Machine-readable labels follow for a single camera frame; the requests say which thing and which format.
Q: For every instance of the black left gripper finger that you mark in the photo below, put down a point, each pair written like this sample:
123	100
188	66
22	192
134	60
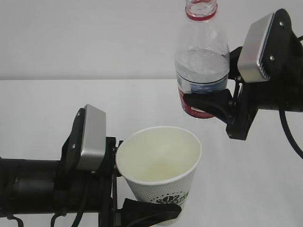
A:
143	214

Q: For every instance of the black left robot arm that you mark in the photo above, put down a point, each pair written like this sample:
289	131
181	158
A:
40	187

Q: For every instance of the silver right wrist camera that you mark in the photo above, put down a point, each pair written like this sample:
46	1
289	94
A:
250	64

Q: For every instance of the clear plastic water bottle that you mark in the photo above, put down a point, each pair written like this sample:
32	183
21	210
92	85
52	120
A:
202	53

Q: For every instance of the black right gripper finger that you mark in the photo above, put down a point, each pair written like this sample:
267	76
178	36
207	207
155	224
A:
233	63
215	103

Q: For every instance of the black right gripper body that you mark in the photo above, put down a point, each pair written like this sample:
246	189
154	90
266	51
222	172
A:
241	110

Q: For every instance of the white paper cup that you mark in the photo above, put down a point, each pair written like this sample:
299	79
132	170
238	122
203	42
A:
159	164

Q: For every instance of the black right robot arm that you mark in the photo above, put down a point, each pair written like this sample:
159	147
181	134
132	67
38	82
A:
268	74

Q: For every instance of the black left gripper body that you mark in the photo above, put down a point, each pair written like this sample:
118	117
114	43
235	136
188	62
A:
83	191

